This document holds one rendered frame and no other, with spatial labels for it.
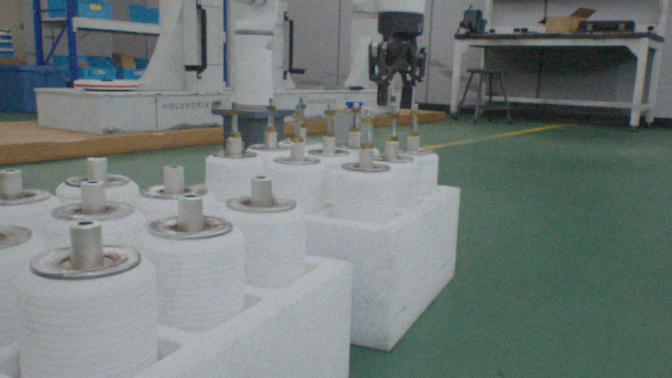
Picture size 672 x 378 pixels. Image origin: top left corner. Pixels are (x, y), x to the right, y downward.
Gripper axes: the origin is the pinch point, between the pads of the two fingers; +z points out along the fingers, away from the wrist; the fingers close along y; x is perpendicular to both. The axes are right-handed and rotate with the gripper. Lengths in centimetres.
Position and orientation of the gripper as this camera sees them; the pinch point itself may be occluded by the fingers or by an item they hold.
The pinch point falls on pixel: (395, 101)
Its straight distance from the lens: 104.4
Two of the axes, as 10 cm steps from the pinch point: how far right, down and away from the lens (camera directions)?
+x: -7.6, -1.5, 6.3
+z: -0.4, 9.8, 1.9
